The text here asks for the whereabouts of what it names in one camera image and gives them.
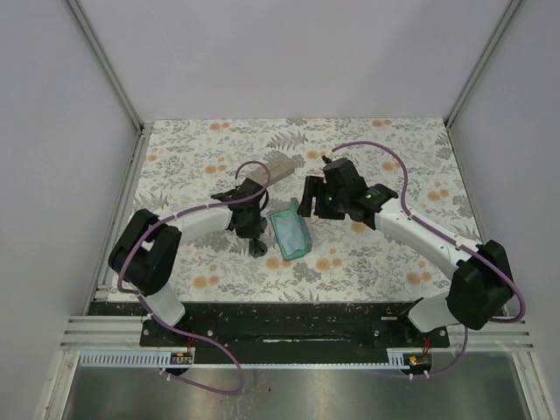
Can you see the floral table mat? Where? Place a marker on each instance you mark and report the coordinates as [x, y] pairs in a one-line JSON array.
[[189, 160]]

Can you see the black gold aviator sunglasses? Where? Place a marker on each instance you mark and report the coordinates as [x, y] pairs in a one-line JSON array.
[[257, 248]]

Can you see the beige felt glasses case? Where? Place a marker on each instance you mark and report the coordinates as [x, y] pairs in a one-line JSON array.
[[280, 167]]

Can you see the light blue cloth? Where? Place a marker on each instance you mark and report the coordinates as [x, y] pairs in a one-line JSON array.
[[289, 233]]

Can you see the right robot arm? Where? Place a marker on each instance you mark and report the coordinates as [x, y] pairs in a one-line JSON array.
[[476, 272]]

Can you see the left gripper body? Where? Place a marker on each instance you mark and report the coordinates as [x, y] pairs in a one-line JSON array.
[[253, 232]]

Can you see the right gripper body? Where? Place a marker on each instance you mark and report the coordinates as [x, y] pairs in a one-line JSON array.
[[318, 197]]

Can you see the aluminium frame post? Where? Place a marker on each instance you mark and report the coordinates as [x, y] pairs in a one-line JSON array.
[[88, 32], [505, 20]]

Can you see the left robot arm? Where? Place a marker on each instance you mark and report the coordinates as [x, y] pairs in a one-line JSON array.
[[145, 253]]

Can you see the left aluminium frame post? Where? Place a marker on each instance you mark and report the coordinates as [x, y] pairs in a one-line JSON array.
[[88, 32]]

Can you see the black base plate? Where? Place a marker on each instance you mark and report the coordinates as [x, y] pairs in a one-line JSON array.
[[314, 328]]

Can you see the white slotted cable duct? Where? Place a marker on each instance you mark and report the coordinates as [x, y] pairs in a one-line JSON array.
[[210, 358]]

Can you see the grey-blue glasses case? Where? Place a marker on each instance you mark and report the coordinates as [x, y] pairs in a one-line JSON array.
[[294, 204]]

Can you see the right aluminium frame post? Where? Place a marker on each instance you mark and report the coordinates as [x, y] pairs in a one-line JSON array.
[[505, 20]]

